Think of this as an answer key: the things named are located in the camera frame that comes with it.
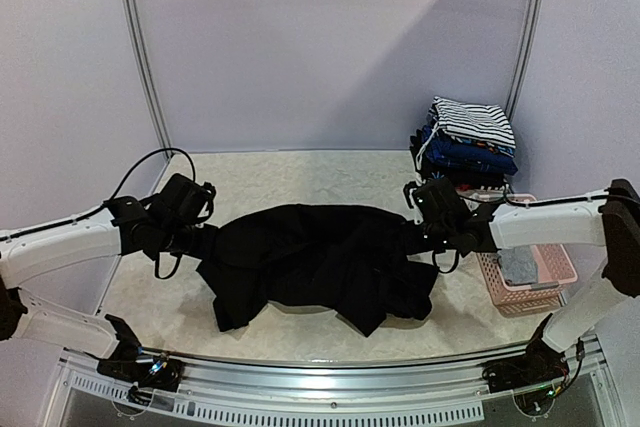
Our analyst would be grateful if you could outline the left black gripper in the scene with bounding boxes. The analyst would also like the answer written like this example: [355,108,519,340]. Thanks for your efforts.
[159,223,219,261]

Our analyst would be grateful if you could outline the black white striped shirt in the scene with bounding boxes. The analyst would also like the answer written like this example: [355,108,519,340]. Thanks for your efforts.
[431,97,516,149]

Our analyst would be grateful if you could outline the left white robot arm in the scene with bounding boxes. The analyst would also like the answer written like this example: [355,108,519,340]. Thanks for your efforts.
[1,174,216,381]

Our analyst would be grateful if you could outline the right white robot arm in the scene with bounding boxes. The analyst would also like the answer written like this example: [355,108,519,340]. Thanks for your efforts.
[404,178,639,383]

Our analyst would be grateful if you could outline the pink plastic laundry basket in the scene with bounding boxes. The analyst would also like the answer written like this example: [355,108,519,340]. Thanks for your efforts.
[474,194,580,308]

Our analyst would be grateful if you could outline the black printed folded garment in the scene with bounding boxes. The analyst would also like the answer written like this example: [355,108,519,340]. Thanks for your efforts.
[416,157,507,191]

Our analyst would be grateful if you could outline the dark blue folded garment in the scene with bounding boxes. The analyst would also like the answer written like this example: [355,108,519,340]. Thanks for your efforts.
[423,132,518,175]

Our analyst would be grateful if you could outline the grey garment in basket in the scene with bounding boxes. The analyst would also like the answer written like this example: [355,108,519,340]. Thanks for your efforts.
[497,246,539,286]

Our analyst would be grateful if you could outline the blue orange patterned shorts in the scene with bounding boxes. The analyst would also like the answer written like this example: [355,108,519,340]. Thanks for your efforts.
[420,122,515,157]

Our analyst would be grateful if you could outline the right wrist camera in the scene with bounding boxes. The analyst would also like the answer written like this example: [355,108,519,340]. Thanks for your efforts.
[403,181,422,209]

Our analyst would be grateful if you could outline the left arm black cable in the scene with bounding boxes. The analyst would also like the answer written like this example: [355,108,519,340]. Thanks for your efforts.
[0,147,216,279]

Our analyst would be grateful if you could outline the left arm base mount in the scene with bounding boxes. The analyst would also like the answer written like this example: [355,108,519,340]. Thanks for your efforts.
[97,314,185,392]

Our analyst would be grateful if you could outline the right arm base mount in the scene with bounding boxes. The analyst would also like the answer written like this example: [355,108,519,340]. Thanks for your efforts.
[482,329,585,398]

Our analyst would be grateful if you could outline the aluminium front rail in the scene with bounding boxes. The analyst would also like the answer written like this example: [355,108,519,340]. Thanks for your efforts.
[42,346,614,427]

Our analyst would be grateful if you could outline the left aluminium corner post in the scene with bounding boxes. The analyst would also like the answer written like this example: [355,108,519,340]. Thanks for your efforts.
[122,0,172,148]

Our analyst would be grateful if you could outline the aluminium corner post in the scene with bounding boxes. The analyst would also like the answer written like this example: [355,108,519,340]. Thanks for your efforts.
[122,0,172,148]
[505,0,543,120]

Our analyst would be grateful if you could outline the right aluminium corner post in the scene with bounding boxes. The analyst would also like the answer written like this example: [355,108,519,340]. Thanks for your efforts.
[505,0,543,120]

